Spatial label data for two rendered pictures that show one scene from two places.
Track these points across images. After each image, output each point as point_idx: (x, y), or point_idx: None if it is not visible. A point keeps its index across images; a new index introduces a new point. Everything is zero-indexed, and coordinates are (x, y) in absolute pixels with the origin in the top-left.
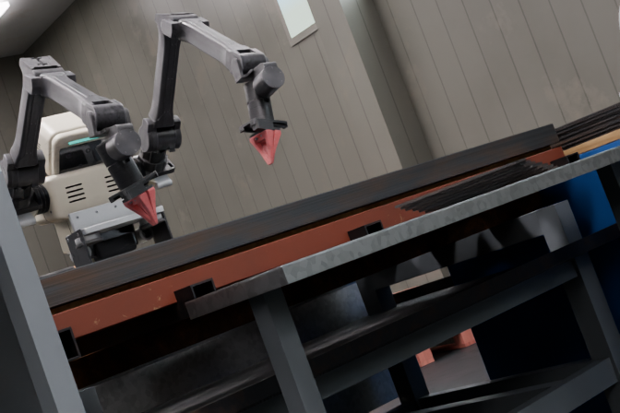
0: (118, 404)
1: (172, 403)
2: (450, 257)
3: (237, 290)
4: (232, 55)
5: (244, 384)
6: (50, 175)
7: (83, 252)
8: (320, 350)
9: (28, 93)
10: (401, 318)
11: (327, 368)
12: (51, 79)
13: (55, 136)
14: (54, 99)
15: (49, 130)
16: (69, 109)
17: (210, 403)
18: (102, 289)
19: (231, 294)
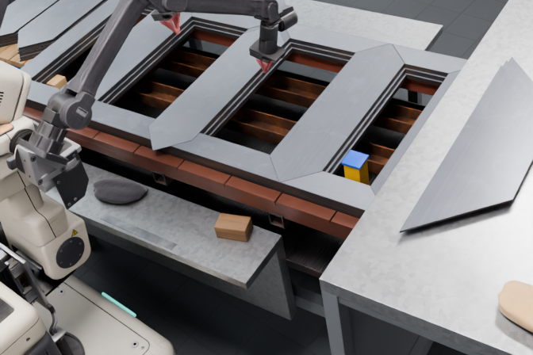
0: None
1: (216, 205)
2: None
3: (430, 45)
4: None
5: (274, 149)
6: (10, 121)
7: (78, 169)
8: (216, 134)
9: (138, 17)
10: (301, 74)
11: None
12: None
13: (26, 75)
14: (200, 9)
15: (14, 72)
16: (227, 11)
17: (416, 104)
18: None
19: (427, 48)
